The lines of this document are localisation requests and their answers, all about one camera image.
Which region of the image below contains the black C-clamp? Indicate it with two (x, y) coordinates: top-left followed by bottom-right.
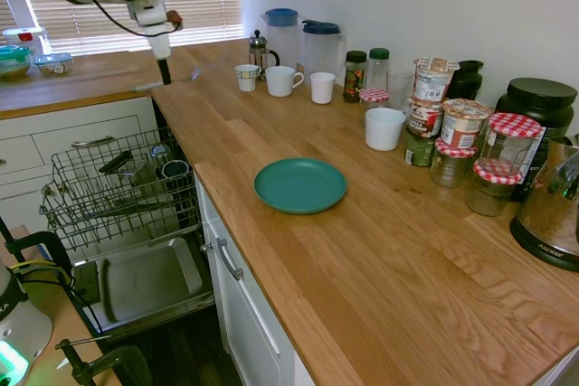
(3, 231), (74, 290)
(54, 335), (154, 386)

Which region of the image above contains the food container teal lid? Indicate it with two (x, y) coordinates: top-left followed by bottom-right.
(0, 44), (33, 83)

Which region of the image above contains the glass container blue lid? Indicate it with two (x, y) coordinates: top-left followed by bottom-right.
(33, 52), (74, 78)

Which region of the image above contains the plain white cup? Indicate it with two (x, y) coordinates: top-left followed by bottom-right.
(309, 71), (337, 106)

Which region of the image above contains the clear drinking glass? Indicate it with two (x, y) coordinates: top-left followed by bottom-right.
(385, 69), (415, 112)

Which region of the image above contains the glass jar red checkered lid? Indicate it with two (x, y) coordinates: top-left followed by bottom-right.
(464, 161), (525, 218)
(357, 88), (391, 129)
(428, 136), (479, 190)

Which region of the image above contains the dishwasher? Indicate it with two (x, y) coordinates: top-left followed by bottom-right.
(67, 96), (217, 342)

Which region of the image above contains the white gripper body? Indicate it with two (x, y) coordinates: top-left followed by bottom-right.
(142, 22), (173, 61)

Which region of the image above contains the green plate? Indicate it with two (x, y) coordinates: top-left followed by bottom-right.
(253, 157), (349, 216)

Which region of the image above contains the dark blue mug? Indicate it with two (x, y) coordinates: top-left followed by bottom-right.
(161, 159), (191, 181)

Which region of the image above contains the glass french press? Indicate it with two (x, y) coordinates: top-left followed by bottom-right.
(248, 29), (281, 82)

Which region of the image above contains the clear glass container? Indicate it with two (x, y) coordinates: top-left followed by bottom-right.
(118, 160), (157, 186)

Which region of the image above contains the clear pitcher dark blue lid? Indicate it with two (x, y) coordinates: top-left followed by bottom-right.
(301, 19), (346, 85)

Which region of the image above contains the yellow cable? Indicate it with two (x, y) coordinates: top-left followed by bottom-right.
(7, 260), (52, 270)

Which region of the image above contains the wire dishwasher rack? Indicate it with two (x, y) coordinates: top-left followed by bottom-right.
(39, 127), (202, 255)

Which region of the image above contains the wide white cup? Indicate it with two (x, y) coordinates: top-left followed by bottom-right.
(364, 107), (407, 152)

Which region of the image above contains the green oatmeal cup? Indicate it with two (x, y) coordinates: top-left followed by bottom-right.
(403, 127), (439, 168)

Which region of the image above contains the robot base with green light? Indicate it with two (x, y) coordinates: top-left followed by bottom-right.
(0, 261), (54, 386)

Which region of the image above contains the black square container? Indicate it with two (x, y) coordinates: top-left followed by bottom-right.
(98, 149), (134, 176)

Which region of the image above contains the clear glass tumbler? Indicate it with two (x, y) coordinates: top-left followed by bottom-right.
(150, 143), (172, 168)

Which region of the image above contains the black protein tub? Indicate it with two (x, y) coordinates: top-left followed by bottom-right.
(494, 77), (579, 202)

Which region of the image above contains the food container red clip lid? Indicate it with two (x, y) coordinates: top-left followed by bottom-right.
(1, 27), (50, 61)

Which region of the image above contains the metal drawer handle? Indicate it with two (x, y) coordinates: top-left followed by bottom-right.
(212, 237), (245, 282)
(71, 134), (118, 149)

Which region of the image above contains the clear pitcher light blue lid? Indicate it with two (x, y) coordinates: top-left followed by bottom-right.
(261, 7), (300, 76)

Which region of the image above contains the red and white oatmeal cup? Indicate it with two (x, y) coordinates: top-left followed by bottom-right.
(440, 98), (495, 153)

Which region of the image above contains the white mug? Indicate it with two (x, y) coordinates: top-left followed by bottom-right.
(264, 65), (306, 99)

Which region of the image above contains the dark jar with green lid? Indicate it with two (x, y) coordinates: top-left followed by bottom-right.
(342, 50), (368, 104)

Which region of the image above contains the large jar red checkered lid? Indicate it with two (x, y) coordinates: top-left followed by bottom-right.
(478, 111), (543, 178)

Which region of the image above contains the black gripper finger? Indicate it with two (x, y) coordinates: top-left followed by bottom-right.
(157, 56), (174, 87)

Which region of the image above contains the white base cabinet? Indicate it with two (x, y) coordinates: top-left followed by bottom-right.
(194, 175), (327, 386)
(0, 96), (180, 242)

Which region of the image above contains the clear bottle with green lid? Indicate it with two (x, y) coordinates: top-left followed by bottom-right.
(366, 47), (392, 91)

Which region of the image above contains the white cup with patterned rim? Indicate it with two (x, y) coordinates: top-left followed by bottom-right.
(233, 63), (261, 93)

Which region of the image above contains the stainless steel kettle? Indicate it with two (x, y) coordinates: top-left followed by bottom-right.
(509, 134), (579, 275)

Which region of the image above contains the black bottle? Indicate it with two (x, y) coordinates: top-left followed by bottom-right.
(446, 60), (486, 102)

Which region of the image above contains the wooden robot mounting table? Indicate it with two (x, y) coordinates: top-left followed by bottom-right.
(0, 222), (109, 386)

